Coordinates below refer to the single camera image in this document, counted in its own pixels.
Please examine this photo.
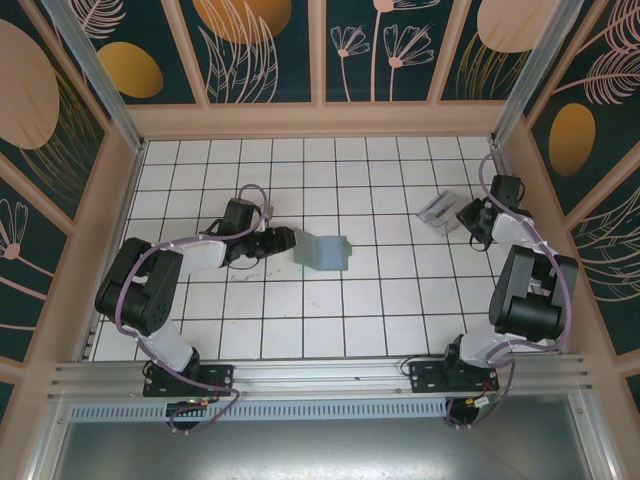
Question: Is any aluminium corner post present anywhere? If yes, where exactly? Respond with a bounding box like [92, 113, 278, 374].
[40, 0, 150, 155]
[489, 0, 584, 147]

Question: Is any pink flowers wall panel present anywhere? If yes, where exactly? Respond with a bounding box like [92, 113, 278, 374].
[324, 0, 451, 105]

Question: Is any large cream oval wall panel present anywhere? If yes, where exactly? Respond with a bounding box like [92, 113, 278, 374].
[0, 0, 112, 221]

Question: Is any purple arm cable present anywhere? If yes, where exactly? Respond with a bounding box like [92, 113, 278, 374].
[446, 151, 576, 431]
[113, 183, 275, 435]

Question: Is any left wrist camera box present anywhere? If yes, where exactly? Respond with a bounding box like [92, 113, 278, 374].
[222, 198, 256, 234]

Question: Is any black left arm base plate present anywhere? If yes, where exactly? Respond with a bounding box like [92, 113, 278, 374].
[143, 363, 236, 399]

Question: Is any golden circle leaf wall panel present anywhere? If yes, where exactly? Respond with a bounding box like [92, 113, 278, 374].
[179, 0, 321, 106]

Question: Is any golden oval fern wall panel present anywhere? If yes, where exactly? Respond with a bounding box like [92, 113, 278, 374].
[519, 0, 640, 217]

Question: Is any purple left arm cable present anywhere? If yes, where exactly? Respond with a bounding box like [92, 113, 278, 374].
[113, 183, 275, 435]

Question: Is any grey metal sheet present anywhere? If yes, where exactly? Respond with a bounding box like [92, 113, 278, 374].
[29, 393, 616, 480]

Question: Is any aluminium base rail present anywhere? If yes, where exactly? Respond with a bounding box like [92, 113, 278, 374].
[47, 354, 596, 401]

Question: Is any single flower wall panel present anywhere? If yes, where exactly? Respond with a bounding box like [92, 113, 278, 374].
[0, 154, 71, 361]

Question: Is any slotted grey cable duct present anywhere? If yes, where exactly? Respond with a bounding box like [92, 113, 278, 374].
[69, 402, 451, 421]

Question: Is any cream circle wall panel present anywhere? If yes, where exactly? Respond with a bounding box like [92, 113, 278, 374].
[439, 0, 551, 102]

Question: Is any pink fern wall panel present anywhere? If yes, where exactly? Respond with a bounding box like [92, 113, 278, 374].
[569, 184, 640, 356]

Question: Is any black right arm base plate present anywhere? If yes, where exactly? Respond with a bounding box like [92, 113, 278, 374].
[408, 360, 501, 396]

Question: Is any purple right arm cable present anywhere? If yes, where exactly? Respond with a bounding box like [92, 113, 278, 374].
[446, 151, 576, 431]

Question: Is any clear plastic card box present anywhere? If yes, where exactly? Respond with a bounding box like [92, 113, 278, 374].
[416, 188, 464, 236]

